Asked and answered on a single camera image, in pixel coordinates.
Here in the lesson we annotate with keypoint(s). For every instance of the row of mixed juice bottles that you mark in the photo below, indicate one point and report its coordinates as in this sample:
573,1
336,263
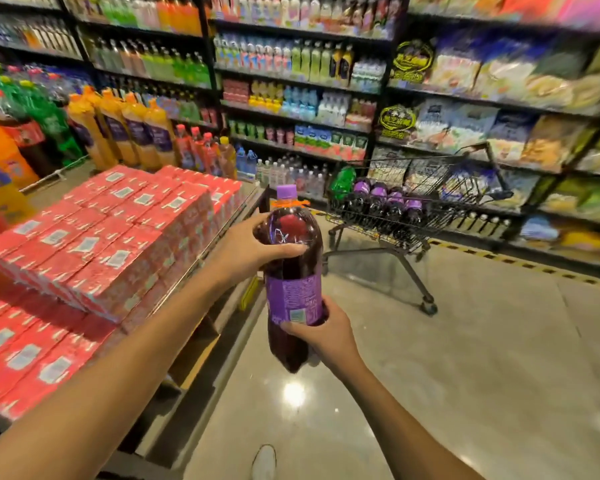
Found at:
130,134

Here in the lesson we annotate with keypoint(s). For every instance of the rows of colourful snack bags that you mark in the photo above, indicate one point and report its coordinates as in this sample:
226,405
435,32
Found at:
585,194

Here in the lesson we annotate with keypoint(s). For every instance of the pack of clear water bottles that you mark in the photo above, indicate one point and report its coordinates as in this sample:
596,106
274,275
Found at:
295,177

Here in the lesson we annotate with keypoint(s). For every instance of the black metal store shelf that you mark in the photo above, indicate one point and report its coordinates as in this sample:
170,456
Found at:
210,69

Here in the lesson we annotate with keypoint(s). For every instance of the row of blue water jugs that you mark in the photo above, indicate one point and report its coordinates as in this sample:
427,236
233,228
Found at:
246,162

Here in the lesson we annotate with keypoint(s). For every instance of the person's left forearm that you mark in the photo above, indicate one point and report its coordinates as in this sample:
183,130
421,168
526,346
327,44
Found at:
95,389

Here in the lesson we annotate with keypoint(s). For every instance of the person's right forearm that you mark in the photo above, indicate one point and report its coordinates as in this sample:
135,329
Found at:
405,434

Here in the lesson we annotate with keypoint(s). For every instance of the person's left hand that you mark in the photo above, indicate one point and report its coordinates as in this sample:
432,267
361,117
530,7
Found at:
240,254

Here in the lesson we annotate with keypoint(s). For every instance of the row of pale capped jars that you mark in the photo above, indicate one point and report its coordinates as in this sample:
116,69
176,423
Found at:
480,225

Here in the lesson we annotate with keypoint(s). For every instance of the dark metal display table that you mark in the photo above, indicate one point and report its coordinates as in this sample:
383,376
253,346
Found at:
205,354

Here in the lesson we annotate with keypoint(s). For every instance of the person's right hand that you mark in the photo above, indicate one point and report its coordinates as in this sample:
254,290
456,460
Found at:
330,339

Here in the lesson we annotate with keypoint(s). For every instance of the row of milk tea bottles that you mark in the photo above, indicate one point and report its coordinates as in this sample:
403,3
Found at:
305,14

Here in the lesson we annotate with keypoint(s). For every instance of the person's left white shoe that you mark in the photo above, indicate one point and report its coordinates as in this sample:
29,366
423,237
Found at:
264,462

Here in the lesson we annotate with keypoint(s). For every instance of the row of light blue bottles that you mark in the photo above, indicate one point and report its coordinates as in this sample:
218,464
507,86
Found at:
300,102

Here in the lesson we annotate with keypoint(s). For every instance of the stack of red drink packs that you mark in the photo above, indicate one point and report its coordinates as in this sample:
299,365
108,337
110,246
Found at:
105,254

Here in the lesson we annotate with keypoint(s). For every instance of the green soda bottle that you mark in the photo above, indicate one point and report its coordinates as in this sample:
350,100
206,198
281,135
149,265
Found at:
342,184

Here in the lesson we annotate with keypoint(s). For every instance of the row of yellow juice bottles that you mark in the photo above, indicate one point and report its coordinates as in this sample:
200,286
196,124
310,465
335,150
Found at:
342,64

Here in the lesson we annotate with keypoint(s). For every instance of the row of red capped green bottles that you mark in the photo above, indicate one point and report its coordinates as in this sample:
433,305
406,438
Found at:
40,114

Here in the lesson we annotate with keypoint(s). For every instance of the row of blue oat bags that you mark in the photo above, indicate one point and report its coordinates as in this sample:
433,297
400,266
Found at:
495,69

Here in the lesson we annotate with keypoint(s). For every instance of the row of pale green bottles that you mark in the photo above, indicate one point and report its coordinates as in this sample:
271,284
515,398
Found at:
310,62

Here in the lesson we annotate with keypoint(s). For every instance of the yellow cardboard carton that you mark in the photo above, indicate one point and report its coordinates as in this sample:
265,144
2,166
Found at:
250,294

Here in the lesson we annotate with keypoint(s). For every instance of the white printed food bag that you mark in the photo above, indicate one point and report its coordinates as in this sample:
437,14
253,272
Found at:
422,172
385,164

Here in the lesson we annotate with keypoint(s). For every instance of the blue white food bag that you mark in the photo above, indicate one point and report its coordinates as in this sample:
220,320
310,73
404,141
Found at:
515,187

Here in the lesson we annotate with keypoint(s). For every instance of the row of red juice cartons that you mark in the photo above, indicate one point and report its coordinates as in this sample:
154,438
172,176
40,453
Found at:
330,142

